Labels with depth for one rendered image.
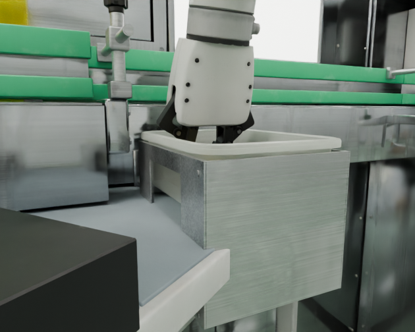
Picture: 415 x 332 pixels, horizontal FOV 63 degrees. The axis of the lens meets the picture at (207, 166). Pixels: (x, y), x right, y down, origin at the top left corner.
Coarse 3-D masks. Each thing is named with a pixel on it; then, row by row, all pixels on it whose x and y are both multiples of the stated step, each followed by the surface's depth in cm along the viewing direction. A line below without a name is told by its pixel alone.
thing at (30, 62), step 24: (0, 24) 37; (0, 48) 37; (24, 48) 38; (48, 48) 39; (72, 48) 40; (0, 72) 38; (24, 72) 39; (48, 72) 40; (72, 72) 41; (0, 96) 38; (24, 96) 39; (48, 96) 40; (72, 96) 41
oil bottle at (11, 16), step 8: (0, 0) 46; (8, 0) 46; (16, 0) 46; (24, 0) 47; (0, 8) 46; (8, 8) 46; (16, 8) 47; (24, 8) 47; (0, 16) 46; (8, 16) 46; (16, 16) 47; (24, 16) 47; (16, 24) 47; (24, 24) 47
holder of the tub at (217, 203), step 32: (160, 160) 39; (192, 160) 30; (224, 160) 29; (256, 160) 30; (288, 160) 32; (320, 160) 34; (160, 192) 41; (192, 192) 31; (224, 192) 29; (256, 192) 31; (288, 192) 33; (320, 192) 34; (192, 224) 31; (224, 224) 30; (256, 224) 31; (288, 224) 33; (320, 224) 35
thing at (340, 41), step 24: (336, 0) 92; (360, 0) 98; (384, 0) 100; (408, 0) 105; (336, 24) 94; (360, 24) 99; (384, 24) 102; (336, 48) 96; (360, 48) 100; (384, 48) 103
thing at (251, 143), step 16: (160, 144) 41; (176, 144) 33; (192, 144) 30; (208, 144) 29; (224, 144) 29; (240, 144) 29; (256, 144) 30; (272, 144) 31; (288, 144) 31; (304, 144) 32; (320, 144) 33; (336, 144) 34; (208, 160) 30
